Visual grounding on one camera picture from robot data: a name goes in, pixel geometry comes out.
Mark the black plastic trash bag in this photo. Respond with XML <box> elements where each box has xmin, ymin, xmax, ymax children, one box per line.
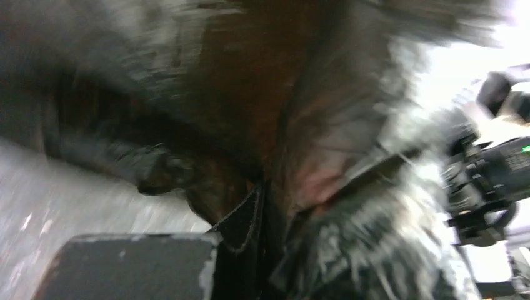
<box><xmin>1</xmin><ymin>1</ymin><xmax>514</xmax><ymax>299</ymax></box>

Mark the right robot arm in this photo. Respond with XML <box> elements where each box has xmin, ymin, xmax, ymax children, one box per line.
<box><xmin>444</xmin><ymin>136</ymin><xmax>529</xmax><ymax>299</ymax></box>

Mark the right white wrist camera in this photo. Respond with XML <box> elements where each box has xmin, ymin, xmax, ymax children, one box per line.
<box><xmin>476</xmin><ymin>63</ymin><xmax>529</xmax><ymax>124</ymax></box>

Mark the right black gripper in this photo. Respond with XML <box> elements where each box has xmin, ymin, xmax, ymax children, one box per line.
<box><xmin>444</xmin><ymin>136</ymin><xmax>529</xmax><ymax>247</ymax></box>

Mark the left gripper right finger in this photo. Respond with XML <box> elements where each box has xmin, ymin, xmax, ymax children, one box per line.
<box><xmin>209</xmin><ymin>182</ymin><xmax>283</xmax><ymax>300</ymax></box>

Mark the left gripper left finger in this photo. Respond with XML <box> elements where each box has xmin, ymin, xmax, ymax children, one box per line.
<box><xmin>33</xmin><ymin>233</ymin><xmax>222</xmax><ymax>300</ymax></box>

